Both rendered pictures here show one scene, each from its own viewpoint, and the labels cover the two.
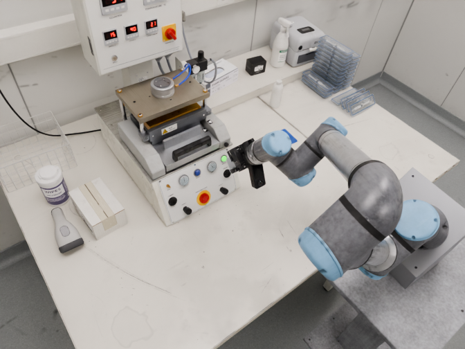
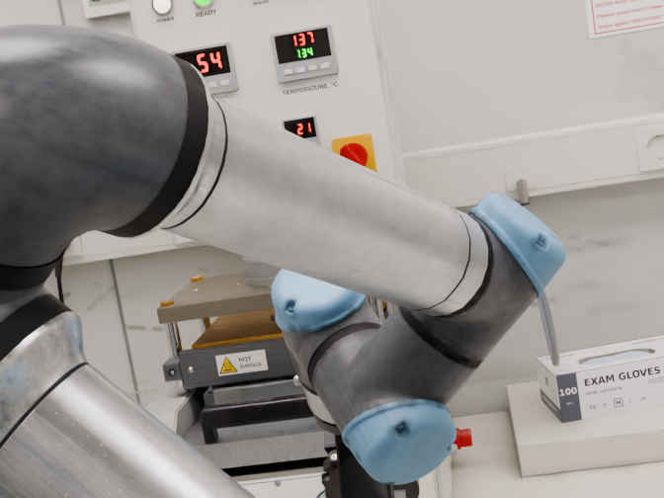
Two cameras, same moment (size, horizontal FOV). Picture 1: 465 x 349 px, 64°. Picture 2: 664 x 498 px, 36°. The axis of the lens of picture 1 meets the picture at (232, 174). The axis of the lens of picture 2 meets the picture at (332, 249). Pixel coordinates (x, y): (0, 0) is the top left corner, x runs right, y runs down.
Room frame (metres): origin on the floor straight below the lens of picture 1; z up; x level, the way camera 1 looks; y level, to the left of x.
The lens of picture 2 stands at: (0.27, -0.75, 1.33)
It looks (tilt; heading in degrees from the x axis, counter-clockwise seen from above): 9 degrees down; 50
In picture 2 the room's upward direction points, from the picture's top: 9 degrees counter-clockwise
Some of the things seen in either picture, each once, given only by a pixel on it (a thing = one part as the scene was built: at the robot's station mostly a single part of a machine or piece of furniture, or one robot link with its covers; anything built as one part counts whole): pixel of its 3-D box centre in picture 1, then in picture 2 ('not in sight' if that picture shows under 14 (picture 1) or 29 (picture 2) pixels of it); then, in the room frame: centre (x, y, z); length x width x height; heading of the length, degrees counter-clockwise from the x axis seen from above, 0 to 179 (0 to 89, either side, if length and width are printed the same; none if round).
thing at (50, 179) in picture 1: (52, 185); not in sight; (0.80, 0.64, 0.83); 0.09 x 0.09 x 0.15
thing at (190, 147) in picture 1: (192, 147); (269, 416); (0.90, 0.15, 0.99); 0.15 x 0.02 x 0.04; 132
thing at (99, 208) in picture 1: (98, 208); not in sight; (0.74, 0.46, 0.80); 0.19 x 0.13 x 0.09; 42
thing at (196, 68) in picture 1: (196, 70); not in sight; (1.29, 0.19, 1.05); 0.15 x 0.05 x 0.15; 132
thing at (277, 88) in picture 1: (276, 93); not in sight; (1.50, -0.17, 0.82); 0.05 x 0.05 x 0.14
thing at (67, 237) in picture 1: (61, 226); not in sight; (0.65, 0.56, 0.79); 0.20 x 0.08 x 0.08; 42
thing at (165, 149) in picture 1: (171, 129); (290, 394); (1.01, 0.24, 0.97); 0.30 x 0.22 x 0.08; 42
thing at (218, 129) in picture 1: (207, 121); not in sight; (1.08, 0.12, 0.97); 0.26 x 0.05 x 0.07; 42
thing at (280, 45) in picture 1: (281, 43); not in sight; (1.81, -0.18, 0.92); 0.09 x 0.08 x 0.25; 49
